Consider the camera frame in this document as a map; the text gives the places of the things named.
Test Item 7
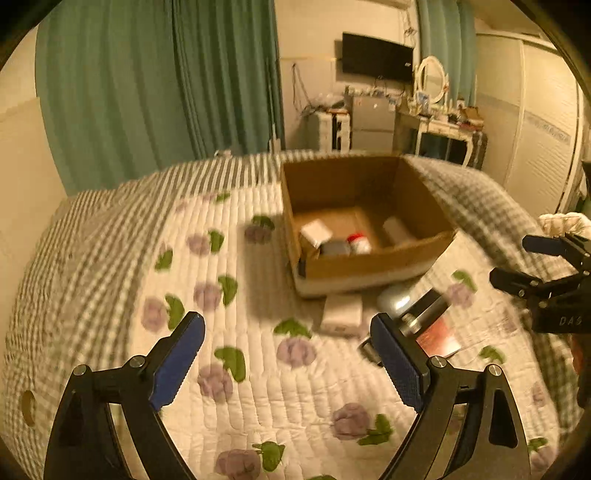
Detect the black wall television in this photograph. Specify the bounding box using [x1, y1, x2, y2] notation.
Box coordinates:
[341, 32, 415, 84]

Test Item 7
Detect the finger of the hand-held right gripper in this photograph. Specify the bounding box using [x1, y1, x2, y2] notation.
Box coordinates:
[522, 232, 591, 268]
[489, 268, 591, 302]

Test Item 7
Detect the brown cardboard box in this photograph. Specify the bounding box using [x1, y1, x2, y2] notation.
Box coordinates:
[280, 154, 459, 299]

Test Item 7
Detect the white floral quilt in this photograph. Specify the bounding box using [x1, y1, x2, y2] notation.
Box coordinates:
[124, 189, 561, 480]

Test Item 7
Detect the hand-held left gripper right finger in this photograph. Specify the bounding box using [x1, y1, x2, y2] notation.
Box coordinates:
[370, 313, 532, 480]

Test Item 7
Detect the white storage crate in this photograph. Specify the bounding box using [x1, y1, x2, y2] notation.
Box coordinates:
[301, 111, 352, 151]

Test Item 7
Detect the silver rounded item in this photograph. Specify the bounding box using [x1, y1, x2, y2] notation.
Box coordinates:
[376, 283, 431, 320]

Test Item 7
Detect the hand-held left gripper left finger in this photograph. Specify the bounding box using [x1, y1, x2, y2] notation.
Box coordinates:
[44, 311, 206, 480]

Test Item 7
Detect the white wardrobe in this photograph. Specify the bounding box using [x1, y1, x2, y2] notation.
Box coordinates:
[475, 31, 583, 206]

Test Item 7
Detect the red booklet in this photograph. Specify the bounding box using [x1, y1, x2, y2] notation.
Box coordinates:
[416, 318, 463, 360]

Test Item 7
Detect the white plastic container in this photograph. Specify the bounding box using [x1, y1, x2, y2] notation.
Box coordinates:
[382, 216, 417, 246]

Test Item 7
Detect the white dressing table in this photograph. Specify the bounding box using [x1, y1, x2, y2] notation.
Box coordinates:
[396, 107, 489, 169]

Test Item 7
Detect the small white box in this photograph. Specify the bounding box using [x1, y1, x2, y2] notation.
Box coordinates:
[300, 220, 334, 248]

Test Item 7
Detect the narrow green curtain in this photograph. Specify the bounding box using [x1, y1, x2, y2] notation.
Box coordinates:
[414, 0, 477, 106]

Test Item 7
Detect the wide green curtain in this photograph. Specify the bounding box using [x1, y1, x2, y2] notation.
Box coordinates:
[35, 0, 286, 195]

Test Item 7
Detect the white crumpled cloth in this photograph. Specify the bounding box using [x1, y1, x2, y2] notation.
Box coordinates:
[539, 210, 591, 237]

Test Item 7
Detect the flat white box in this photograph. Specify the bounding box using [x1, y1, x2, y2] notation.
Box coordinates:
[320, 294, 364, 337]

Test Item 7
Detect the white framed oval mirror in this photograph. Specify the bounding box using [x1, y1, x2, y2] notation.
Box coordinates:
[412, 55, 450, 106]

